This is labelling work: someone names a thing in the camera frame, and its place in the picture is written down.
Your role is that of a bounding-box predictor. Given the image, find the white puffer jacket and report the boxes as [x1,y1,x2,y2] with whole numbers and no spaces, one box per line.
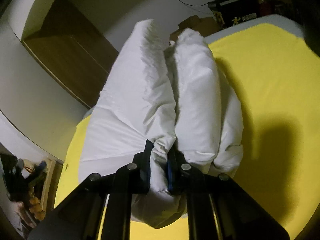
[79,20,244,229]

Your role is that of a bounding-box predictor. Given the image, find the wooden counter cabinet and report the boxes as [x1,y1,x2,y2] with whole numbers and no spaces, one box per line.
[40,159,63,213]

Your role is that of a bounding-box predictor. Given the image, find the wooden wardrobe door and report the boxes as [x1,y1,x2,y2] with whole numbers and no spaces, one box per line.
[23,0,118,108]

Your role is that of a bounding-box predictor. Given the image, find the black yellow printed box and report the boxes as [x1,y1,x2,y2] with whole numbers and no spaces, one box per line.
[208,0,261,29]

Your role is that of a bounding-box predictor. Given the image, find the cardboard boxes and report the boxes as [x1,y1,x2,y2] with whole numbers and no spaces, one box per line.
[170,15,221,41]

